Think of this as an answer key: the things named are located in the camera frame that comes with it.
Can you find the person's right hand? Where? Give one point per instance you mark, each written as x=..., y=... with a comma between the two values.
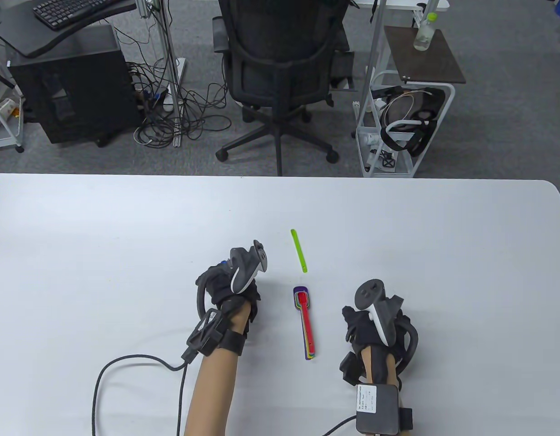
x=359, y=329

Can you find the person's left hand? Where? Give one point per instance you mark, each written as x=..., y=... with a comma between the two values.
x=218, y=284

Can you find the red measuring spoon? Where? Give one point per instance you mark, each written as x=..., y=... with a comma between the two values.
x=307, y=327

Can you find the cyan measuring spoon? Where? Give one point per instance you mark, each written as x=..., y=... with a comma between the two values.
x=298, y=298

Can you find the purple measuring spoon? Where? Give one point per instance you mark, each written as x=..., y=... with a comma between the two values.
x=300, y=287

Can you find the lime green measuring spoon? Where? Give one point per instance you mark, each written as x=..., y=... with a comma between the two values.
x=299, y=250

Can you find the person's right forearm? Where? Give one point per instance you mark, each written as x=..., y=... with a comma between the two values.
x=377, y=363

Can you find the person's left forearm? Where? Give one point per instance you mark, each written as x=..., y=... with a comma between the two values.
x=211, y=390

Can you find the black wrist box with label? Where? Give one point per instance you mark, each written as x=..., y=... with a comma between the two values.
x=379, y=408

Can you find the black computer tower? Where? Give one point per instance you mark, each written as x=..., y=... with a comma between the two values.
x=80, y=100

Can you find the black mesh office chair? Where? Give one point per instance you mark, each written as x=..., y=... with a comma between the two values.
x=275, y=54

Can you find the small white trolley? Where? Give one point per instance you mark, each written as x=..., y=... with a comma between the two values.
x=7, y=141

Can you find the brown side table top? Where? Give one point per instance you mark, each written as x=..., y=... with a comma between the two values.
x=429, y=63

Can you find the clear bottle with green cap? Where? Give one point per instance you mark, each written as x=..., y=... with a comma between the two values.
x=423, y=38

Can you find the black keyboard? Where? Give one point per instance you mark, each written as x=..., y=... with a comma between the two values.
x=66, y=11

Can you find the black curved desk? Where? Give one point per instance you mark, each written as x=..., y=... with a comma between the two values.
x=16, y=36

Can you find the white desk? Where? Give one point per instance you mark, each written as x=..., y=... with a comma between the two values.
x=398, y=3

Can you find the aluminium frame post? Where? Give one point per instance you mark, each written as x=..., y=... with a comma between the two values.
x=166, y=59
x=375, y=45

